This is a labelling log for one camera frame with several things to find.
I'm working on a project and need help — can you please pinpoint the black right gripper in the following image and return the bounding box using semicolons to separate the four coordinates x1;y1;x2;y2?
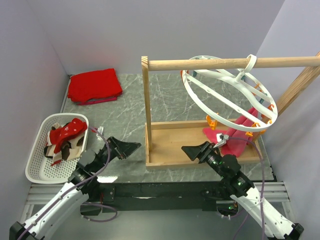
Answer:
181;140;227;178

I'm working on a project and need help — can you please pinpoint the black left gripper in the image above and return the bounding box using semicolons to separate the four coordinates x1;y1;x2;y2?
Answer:
91;135;141;173

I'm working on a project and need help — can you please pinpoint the cream brown striped sock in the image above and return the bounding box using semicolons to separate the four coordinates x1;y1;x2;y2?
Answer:
44;122;87;166

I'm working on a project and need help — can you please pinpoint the red sock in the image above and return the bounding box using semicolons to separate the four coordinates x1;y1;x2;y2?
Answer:
47;118;88;154

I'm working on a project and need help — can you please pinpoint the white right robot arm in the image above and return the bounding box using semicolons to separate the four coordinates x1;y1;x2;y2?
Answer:
181;141;304;240

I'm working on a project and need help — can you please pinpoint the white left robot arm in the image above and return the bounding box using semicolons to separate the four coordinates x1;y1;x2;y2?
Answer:
9;136;142;240

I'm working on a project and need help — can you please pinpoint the white round clip hanger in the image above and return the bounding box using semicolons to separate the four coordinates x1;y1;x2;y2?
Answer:
180;54;278;133

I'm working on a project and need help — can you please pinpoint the wooden clothes rack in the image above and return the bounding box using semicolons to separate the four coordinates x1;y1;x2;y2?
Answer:
141;55;320;168

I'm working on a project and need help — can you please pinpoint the pink hanging cloth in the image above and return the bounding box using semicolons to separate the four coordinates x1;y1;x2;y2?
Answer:
202;107;260;157

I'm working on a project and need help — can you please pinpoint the orange clip right rim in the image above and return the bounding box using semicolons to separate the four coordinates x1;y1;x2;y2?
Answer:
244;123;266;137

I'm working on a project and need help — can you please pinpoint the folded red cloth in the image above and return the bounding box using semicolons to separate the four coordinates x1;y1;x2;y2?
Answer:
67;68;123;105

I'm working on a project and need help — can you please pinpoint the orange clip back right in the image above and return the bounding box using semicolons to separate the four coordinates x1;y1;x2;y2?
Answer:
268;104;275;111

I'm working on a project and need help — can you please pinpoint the white perforated plastic basket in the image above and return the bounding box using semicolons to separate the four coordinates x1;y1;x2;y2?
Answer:
25;113;89;184

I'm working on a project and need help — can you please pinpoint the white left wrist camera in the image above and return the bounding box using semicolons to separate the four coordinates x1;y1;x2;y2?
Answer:
89;126;104;136

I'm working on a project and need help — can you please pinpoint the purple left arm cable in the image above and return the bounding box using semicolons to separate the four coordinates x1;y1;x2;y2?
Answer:
17;127;118;240

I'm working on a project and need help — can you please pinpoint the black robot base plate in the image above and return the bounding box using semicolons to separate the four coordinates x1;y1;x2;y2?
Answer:
89;181;232;211

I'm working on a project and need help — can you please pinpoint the aluminium frame rail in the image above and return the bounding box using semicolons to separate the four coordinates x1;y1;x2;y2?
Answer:
14;184;66;240

